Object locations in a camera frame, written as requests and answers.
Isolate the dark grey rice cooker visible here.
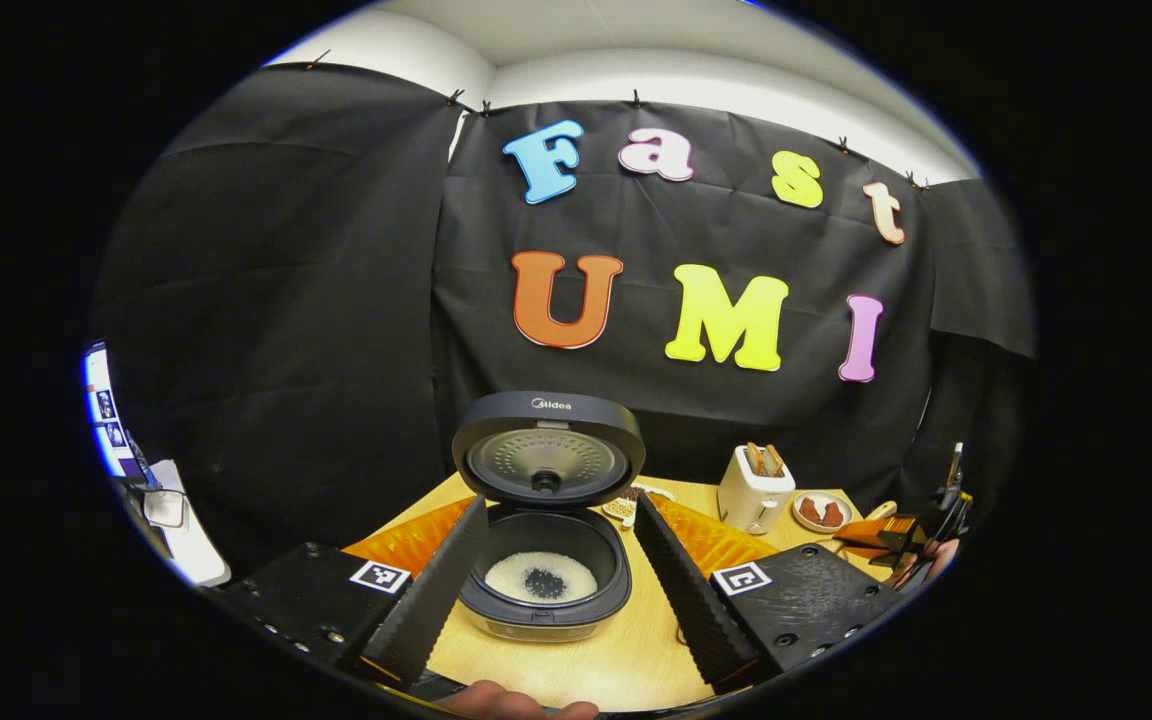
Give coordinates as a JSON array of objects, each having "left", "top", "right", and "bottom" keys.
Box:
[{"left": 451, "top": 390, "right": 647, "bottom": 643}]

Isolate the white rice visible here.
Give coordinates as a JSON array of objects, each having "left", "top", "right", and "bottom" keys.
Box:
[{"left": 484, "top": 551, "right": 599, "bottom": 604}]

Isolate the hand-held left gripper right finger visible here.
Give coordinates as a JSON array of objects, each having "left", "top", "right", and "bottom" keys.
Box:
[{"left": 633, "top": 492, "right": 902, "bottom": 696}]

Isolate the white toaster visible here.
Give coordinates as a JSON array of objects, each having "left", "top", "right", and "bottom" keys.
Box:
[{"left": 717, "top": 443, "right": 797, "bottom": 536}]

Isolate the round white plate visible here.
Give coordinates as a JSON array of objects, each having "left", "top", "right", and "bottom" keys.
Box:
[{"left": 792, "top": 490, "right": 854, "bottom": 535}]

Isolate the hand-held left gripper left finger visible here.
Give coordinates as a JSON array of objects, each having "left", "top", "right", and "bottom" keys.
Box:
[{"left": 206, "top": 493, "right": 490, "bottom": 691}]

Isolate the white divided grain dish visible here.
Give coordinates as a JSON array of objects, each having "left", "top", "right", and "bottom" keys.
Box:
[{"left": 601, "top": 484, "right": 677, "bottom": 529}]

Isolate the black backdrop cloth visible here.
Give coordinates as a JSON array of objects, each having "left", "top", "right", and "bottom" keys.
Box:
[{"left": 91, "top": 62, "right": 1037, "bottom": 581}]

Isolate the blue white printed poster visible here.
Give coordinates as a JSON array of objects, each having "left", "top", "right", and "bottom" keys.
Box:
[{"left": 83, "top": 340, "right": 142, "bottom": 481}]

